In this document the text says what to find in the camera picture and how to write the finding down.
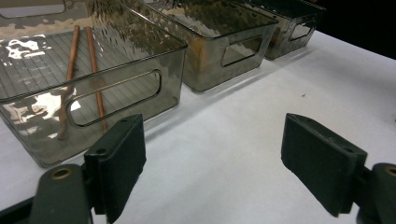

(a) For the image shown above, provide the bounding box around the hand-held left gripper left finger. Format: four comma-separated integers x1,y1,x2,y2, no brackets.
83,113,148,224

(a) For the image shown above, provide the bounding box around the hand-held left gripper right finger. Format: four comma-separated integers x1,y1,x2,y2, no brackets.
280,112,369,217

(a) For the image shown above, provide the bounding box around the brown chopstick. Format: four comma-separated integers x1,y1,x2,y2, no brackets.
84,25,109,134
57,24,81,141

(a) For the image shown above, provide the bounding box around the grey transparent plastic bin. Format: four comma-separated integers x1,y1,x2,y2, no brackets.
0,0,189,169
230,0,327,61
118,0,279,93

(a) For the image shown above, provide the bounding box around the small light wooden fork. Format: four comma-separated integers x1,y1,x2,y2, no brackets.
190,40,208,78

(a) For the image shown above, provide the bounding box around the white table cover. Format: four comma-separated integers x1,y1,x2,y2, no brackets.
0,29,396,224

